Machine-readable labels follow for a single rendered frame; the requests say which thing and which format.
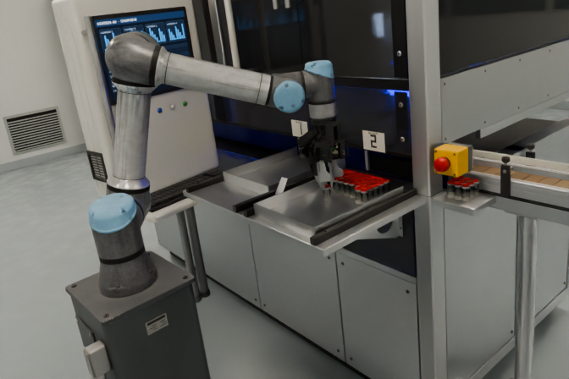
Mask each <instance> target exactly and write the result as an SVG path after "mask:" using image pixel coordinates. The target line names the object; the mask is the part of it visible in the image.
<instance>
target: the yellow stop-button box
mask: <svg viewBox="0 0 569 379"><path fill-rule="evenodd" d="M439 157H445V158H447V159H448V161H449V163H450V168H449V169H448V170H447V171H445V172H443V173H440V172H438V171H436V170H435V169H434V171H435V173H438V174H443V175H447V176H451V177H456V178H458V177H460V176H462V175H463V174H465V173H467V172H470V171H472V145H466V144H460V143H454V142H447V143H445V144H443V145H442V146H438V147H436V148H434V160H435V159H437V158H439Z"/></svg>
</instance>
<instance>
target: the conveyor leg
mask: <svg viewBox="0 0 569 379"><path fill-rule="evenodd" d="M505 212H507V213H511V214H515V215H518V240H517V305H516V338H515V371H514V379H533V338H534V317H535V294H536V272H537V251H538V229H539V219H538V218H535V217H529V216H524V215H521V214H517V213H514V212H510V211H505Z"/></svg>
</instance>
